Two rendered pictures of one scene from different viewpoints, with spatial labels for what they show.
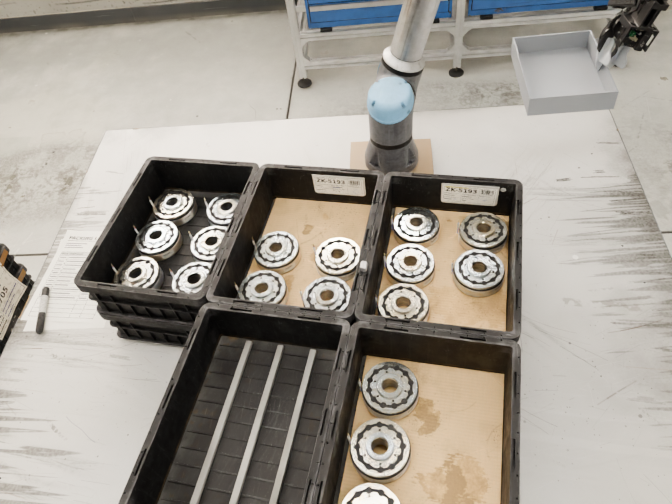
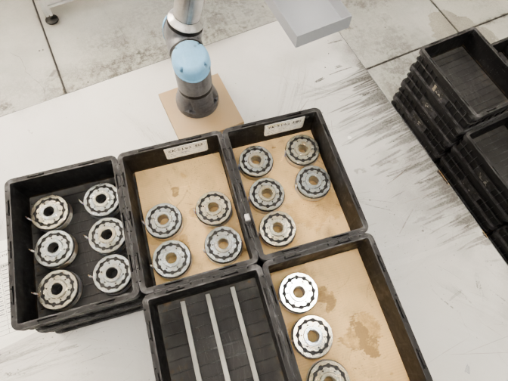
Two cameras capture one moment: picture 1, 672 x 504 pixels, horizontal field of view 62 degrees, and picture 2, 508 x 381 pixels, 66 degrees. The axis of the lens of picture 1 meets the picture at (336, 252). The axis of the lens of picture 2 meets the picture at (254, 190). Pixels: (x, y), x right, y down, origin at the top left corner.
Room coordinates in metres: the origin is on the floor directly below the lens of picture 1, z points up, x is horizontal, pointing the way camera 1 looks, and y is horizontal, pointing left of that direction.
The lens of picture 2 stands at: (0.41, 0.14, 1.90)
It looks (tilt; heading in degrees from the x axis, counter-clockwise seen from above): 67 degrees down; 321
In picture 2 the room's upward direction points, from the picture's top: 3 degrees clockwise
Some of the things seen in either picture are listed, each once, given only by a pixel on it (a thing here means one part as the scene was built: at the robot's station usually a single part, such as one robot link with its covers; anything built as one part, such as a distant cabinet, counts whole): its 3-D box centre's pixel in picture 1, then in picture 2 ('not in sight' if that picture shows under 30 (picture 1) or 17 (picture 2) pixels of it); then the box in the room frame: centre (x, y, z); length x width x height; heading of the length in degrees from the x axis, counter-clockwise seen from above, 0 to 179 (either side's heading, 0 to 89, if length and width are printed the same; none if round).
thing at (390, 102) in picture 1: (390, 109); (191, 67); (1.20, -0.21, 0.89); 0.13 x 0.12 x 0.14; 161
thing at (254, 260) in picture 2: (301, 234); (184, 206); (0.80, 0.07, 0.92); 0.40 x 0.30 x 0.02; 160
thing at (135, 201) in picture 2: (305, 249); (187, 212); (0.80, 0.07, 0.87); 0.40 x 0.30 x 0.11; 160
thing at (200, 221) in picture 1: (181, 237); (78, 241); (0.90, 0.35, 0.87); 0.40 x 0.30 x 0.11; 160
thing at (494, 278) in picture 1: (479, 269); (313, 181); (0.67, -0.29, 0.86); 0.10 x 0.10 x 0.01
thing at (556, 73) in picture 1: (560, 71); (304, 3); (1.18, -0.64, 0.94); 0.27 x 0.20 x 0.05; 170
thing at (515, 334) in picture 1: (444, 247); (291, 179); (0.70, -0.22, 0.92); 0.40 x 0.30 x 0.02; 160
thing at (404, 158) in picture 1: (391, 145); (196, 91); (1.19, -0.20, 0.78); 0.15 x 0.15 x 0.10
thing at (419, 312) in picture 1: (403, 304); (277, 227); (0.62, -0.12, 0.86); 0.10 x 0.10 x 0.01
